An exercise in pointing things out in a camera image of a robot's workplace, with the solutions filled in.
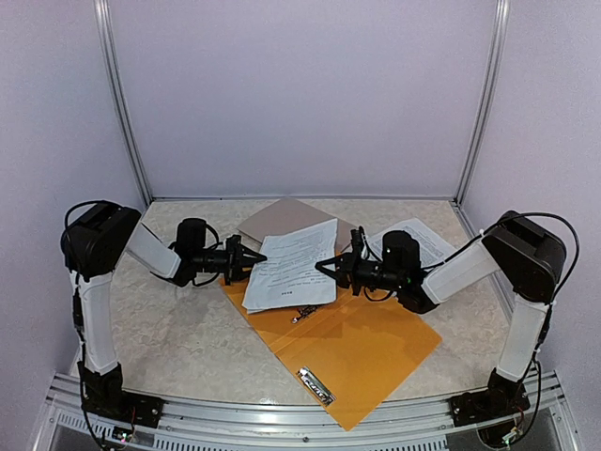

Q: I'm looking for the pink-brown file folder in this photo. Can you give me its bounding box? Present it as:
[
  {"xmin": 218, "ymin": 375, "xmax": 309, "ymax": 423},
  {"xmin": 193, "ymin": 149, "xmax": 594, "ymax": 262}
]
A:
[{"xmin": 237, "ymin": 197, "xmax": 357, "ymax": 253}]

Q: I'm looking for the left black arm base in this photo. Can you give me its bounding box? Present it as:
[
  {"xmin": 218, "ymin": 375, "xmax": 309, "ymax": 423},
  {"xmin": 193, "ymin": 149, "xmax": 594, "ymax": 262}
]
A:
[{"xmin": 78, "ymin": 362, "xmax": 165, "ymax": 428}]

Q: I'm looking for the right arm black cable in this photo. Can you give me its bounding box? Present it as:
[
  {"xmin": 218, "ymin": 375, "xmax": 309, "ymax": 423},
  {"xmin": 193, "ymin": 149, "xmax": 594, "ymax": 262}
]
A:
[{"xmin": 469, "ymin": 212, "xmax": 580, "ymax": 302}]

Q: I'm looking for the right aluminium frame post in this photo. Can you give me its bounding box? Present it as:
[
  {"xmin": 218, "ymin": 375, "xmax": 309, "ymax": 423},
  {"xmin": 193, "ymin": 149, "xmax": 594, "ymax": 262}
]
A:
[{"xmin": 454, "ymin": 0, "xmax": 511, "ymax": 208}]

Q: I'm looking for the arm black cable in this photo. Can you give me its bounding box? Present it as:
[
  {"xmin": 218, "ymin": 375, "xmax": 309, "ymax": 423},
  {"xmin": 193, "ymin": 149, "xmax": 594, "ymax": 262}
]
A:
[
  {"xmin": 59, "ymin": 200, "xmax": 226, "ymax": 288},
  {"xmin": 469, "ymin": 212, "xmax": 580, "ymax": 302}
]

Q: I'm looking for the left aluminium frame post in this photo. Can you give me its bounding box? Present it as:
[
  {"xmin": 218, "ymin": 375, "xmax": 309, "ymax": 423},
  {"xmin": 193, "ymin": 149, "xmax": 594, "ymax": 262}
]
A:
[{"xmin": 93, "ymin": 0, "xmax": 154, "ymax": 207}]

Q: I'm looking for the aluminium frame post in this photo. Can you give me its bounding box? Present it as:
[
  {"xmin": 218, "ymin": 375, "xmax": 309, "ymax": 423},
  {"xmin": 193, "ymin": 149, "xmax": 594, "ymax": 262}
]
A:
[
  {"xmin": 454, "ymin": 0, "xmax": 511, "ymax": 208},
  {"xmin": 93, "ymin": 0, "xmax": 154, "ymax": 207}
]

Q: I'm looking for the white printed sheet dense text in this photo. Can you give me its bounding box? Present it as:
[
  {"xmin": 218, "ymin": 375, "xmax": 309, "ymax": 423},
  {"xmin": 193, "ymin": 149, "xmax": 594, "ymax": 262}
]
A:
[{"xmin": 367, "ymin": 218, "xmax": 456, "ymax": 267}]

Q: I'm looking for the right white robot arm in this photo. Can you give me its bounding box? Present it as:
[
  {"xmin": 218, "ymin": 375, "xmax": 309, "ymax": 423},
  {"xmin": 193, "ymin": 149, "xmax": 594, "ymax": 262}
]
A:
[{"xmin": 315, "ymin": 210, "xmax": 570, "ymax": 417}]

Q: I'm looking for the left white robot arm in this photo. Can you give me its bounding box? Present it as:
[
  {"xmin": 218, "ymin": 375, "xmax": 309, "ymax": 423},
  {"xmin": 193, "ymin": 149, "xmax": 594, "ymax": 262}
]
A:
[{"xmin": 60, "ymin": 200, "xmax": 267, "ymax": 418}]

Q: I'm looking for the orange folder edge clip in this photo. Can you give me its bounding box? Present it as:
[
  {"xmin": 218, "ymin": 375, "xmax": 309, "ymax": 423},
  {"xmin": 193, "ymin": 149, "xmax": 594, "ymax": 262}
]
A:
[{"xmin": 297, "ymin": 366, "xmax": 336, "ymax": 407}]

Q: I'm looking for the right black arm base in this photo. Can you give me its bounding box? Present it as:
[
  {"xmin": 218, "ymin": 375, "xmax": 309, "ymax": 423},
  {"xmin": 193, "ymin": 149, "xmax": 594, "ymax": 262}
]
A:
[{"xmin": 448, "ymin": 367, "xmax": 531, "ymax": 427}]

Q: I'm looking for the white printed sheet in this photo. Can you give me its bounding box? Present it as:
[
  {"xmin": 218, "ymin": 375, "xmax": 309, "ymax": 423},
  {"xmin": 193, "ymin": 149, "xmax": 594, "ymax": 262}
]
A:
[{"xmin": 242, "ymin": 219, "xmax": 338, "ymax": 314}]

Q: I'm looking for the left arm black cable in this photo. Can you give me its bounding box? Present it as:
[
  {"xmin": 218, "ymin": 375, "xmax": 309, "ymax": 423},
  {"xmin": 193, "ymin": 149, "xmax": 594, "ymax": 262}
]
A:
[{"xmin": 59, "ymin": 200, "xmax": 226, "ymax": 288}]

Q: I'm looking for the orange folder centre clip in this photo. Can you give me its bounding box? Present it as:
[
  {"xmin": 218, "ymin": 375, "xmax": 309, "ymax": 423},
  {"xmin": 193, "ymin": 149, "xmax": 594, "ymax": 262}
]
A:
[{"xmin": 291, "ymin": 305, "xmax": 318, "ymax": 324}]

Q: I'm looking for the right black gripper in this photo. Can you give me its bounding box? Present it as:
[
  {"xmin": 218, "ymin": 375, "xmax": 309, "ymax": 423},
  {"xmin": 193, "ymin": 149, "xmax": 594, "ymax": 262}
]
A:
[{"xmin": 316, "ymin": 245, "xmax": 404, "ymax": 295}]

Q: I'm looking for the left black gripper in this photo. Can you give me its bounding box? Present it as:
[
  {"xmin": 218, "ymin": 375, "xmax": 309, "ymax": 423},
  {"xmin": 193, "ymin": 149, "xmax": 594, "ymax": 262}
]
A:
[{"xmin": 193, "ymin": 238, "xmax": 268, "ymax": 286}]

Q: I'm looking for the orange folder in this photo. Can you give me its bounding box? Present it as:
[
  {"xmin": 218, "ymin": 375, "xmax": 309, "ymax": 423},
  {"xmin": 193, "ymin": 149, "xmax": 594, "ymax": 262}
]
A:
[{"xmin": 222, "ymin": 282, "xmax": 442, "ymax": 431}]

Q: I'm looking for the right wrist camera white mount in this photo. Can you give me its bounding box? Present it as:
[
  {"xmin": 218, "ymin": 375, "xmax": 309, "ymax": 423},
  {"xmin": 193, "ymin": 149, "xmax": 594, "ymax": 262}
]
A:
[{"xmin": 351, "ymin": 226, "xmax": 369, "ymax": 259}]

